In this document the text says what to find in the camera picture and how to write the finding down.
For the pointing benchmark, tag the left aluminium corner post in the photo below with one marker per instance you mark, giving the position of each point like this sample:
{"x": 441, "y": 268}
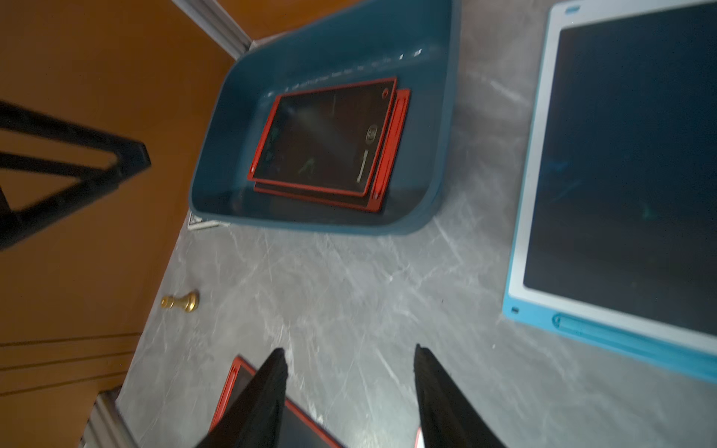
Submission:
{"x": 218, "y": 24}

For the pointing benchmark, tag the red writing tablet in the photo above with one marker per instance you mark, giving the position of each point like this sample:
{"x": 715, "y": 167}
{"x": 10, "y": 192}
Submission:
{"x": 298, "y": 428}
{"x": 325, "y": 140}

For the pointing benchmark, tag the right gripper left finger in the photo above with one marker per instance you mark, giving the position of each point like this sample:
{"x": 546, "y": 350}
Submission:
{"x": 255, "y": 419}

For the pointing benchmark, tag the light blue writing tablet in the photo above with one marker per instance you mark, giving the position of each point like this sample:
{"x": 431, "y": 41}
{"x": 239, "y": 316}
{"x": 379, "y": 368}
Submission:
{"x": 615, "y": 234}

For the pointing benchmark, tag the teal storage box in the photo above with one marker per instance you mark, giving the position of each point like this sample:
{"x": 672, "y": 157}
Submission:
{"x": 415, "y": 41}

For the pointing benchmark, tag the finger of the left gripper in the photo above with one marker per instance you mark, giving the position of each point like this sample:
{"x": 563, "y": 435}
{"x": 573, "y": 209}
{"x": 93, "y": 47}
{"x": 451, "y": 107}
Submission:
{"x": 132, "y": 158}

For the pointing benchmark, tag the small brass piece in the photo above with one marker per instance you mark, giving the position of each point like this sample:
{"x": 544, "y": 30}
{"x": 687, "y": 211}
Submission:
{"x": 187, "y": 303}

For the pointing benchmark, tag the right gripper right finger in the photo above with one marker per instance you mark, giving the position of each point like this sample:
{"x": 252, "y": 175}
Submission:
{"x": 447, "y": 419}

